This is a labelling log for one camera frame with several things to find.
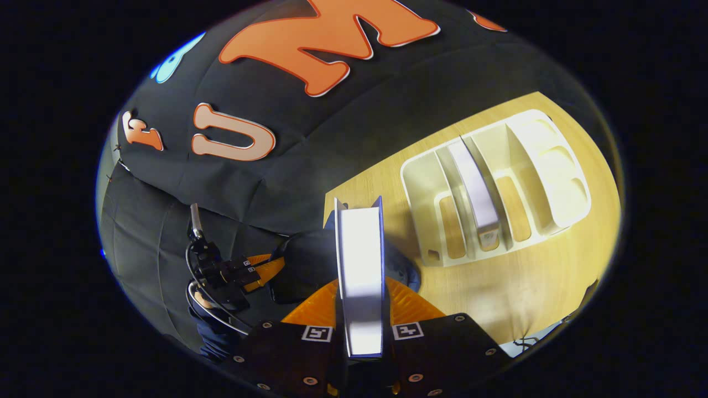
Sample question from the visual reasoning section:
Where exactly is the white bookshelf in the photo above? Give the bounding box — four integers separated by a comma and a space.
399, 109, 592, 269

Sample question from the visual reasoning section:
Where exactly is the grey cover book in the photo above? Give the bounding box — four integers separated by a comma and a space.
447, 138, 503, 250

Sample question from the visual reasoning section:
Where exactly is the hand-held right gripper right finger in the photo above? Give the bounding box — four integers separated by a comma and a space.
383, 275, 513, 396

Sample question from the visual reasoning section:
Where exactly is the grey cable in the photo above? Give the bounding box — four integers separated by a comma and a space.
185, 243, 252, 336

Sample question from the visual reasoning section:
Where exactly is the blue cover book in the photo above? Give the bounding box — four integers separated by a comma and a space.
334, 196, 386, 360

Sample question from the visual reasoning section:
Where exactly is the black backdrop cloth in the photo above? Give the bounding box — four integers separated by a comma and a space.
97, 0, 609, 354

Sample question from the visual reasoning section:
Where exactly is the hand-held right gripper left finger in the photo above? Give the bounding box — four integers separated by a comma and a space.
232, 276, 347, 396

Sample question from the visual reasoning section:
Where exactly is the blue schoolbag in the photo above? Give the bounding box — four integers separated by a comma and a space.
270, 210, 422, 306

